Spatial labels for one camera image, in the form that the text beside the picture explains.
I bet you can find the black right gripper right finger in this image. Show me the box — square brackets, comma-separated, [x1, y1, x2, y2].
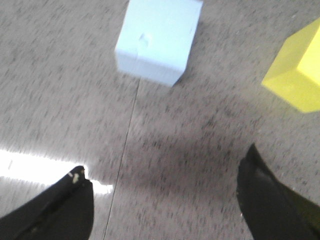
[236, 144, 320, 240]

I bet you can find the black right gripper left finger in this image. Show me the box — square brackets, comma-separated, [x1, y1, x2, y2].
[0, 165, 94, 240]

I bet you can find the yellow foam cube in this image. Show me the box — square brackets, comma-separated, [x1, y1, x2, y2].
[261, 19, 320, 113]

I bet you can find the light blue foam cube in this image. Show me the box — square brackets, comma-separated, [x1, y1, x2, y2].
[115, 0, 203, 87]

